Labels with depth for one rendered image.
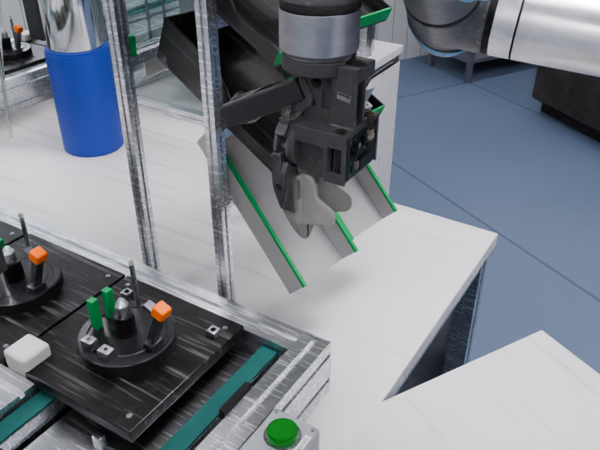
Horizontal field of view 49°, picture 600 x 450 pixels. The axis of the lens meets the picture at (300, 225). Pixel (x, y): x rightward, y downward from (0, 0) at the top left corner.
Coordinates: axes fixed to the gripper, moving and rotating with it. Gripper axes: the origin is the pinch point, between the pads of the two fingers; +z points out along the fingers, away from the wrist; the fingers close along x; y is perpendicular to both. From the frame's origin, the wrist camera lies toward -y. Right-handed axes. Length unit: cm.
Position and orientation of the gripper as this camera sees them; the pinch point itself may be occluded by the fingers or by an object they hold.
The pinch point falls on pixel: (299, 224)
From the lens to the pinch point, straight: 74.3
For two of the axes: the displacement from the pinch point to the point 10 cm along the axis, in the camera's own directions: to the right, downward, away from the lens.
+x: 5.3, -4.5, 7.2
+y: 8.5, 2.9, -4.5
